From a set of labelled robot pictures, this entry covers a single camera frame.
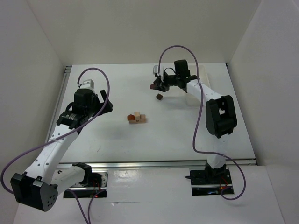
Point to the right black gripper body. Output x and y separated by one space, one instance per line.
161 81

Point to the aluminium rail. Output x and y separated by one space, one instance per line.
58 104
153 164

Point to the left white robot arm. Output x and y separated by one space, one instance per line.
40 184

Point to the white plastic bin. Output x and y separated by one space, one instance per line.
193 96

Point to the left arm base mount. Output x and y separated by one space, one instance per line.
96 187

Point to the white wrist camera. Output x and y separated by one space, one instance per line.
87 84
158 70

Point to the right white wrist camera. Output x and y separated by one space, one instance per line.
158 70

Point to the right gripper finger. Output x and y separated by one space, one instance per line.
162 88
158 81

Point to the aluminium front rail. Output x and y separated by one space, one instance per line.
153 164

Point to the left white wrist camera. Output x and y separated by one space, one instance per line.
87 84

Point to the reddish brown wood prism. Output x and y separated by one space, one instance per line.
130 117

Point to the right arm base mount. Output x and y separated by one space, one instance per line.
201 186

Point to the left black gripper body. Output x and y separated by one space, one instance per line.
100 104

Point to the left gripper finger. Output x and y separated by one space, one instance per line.
108 107
104 95

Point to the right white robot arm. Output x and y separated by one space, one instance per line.
220 113

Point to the long light wood block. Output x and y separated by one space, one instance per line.
138 123

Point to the dark brown wood block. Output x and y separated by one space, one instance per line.
159 96

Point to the aluminium left rail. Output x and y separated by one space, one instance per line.
58 104

